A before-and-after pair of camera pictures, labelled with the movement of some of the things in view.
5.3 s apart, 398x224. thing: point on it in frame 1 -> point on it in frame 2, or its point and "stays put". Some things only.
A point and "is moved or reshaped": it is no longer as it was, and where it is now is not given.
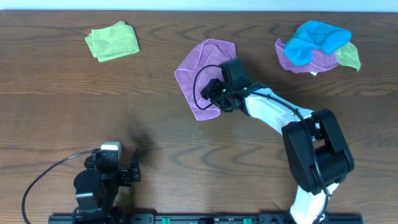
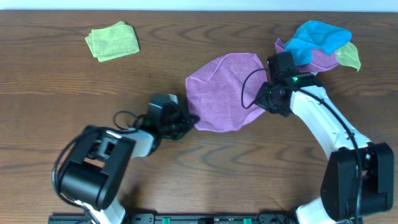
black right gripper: (209, 91) -> (263, 89)
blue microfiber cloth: (314, 36) stays put
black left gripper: (127, 175) -> (187, 122)
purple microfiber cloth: (199, 65) is moved or reshaped
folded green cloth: (110, 43) stays put
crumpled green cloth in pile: (347, 55) stays put
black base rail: (229, 218) stays put
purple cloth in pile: (319, 60) stays put
